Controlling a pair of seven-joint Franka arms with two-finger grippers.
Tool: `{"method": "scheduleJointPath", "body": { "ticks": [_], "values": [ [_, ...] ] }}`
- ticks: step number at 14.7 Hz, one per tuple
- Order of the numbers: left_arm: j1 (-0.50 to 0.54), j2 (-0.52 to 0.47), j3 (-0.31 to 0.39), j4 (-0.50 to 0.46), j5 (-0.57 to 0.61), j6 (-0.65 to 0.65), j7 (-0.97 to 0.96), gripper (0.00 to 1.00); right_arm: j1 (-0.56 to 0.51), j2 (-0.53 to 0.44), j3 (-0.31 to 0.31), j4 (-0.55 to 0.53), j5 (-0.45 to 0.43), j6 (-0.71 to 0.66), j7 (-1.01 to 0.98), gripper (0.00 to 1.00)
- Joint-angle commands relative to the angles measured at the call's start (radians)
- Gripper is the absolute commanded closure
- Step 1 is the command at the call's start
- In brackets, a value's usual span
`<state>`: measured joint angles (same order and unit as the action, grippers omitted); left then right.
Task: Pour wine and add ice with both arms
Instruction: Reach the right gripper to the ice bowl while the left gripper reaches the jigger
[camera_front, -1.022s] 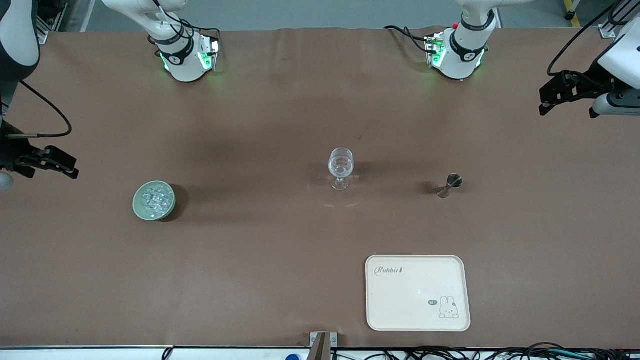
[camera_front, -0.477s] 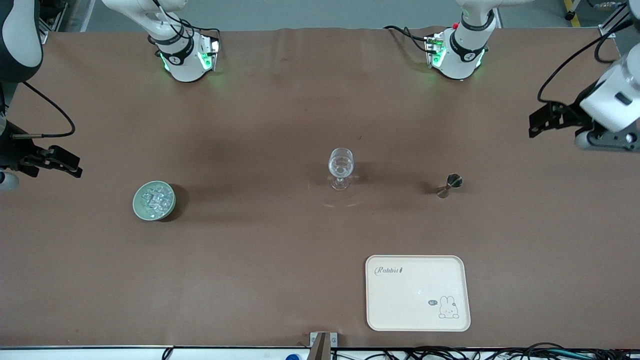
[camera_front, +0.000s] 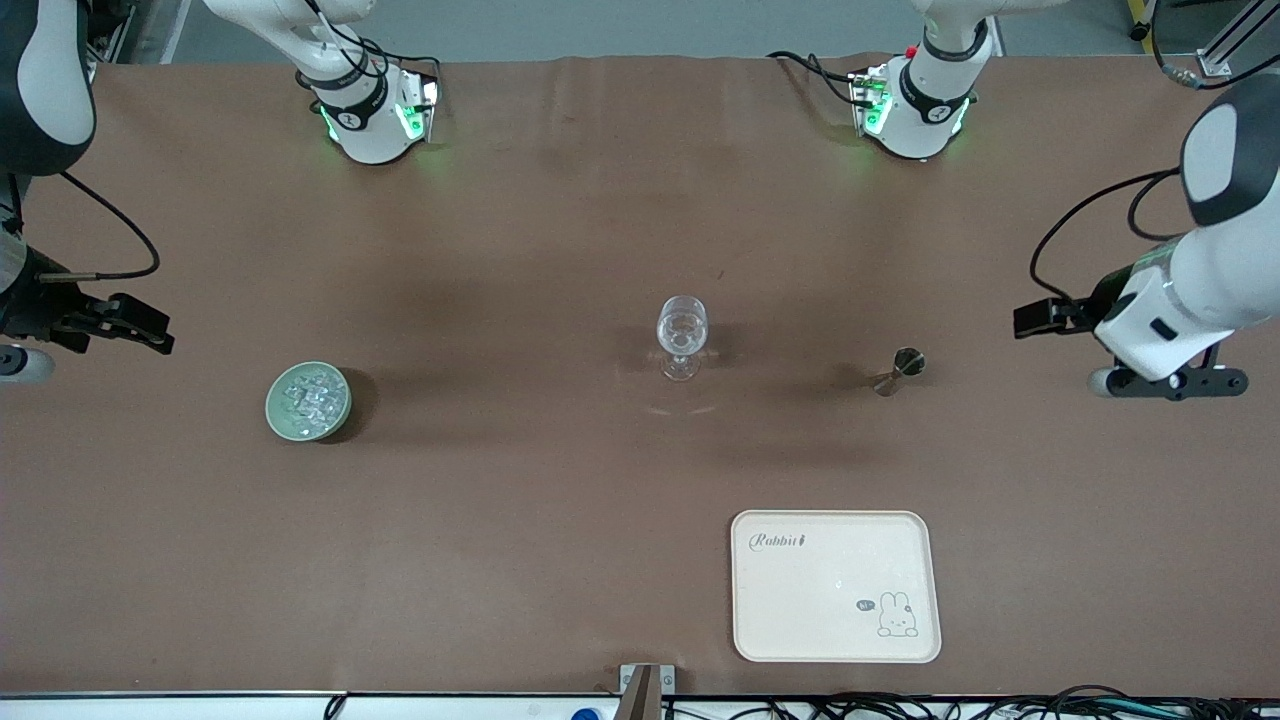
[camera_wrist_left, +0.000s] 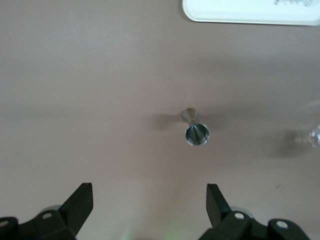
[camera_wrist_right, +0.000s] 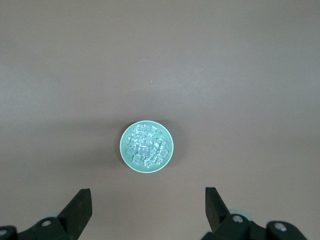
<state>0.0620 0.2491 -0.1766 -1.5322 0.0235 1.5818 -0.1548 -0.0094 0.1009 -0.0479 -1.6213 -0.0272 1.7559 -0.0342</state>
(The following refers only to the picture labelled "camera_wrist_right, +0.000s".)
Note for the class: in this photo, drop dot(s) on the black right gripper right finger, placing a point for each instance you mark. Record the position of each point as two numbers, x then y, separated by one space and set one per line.
216 212

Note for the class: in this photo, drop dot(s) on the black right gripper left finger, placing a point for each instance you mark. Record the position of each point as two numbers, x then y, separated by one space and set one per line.
80 212

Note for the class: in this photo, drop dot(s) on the clear ice cubes heap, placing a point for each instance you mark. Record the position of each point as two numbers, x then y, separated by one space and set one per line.
145 147

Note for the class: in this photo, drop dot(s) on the green round bowl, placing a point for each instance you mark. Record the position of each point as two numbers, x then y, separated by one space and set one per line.
127 160

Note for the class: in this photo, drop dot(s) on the brown table cover sheet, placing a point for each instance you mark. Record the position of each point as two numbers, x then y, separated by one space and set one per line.
160 62

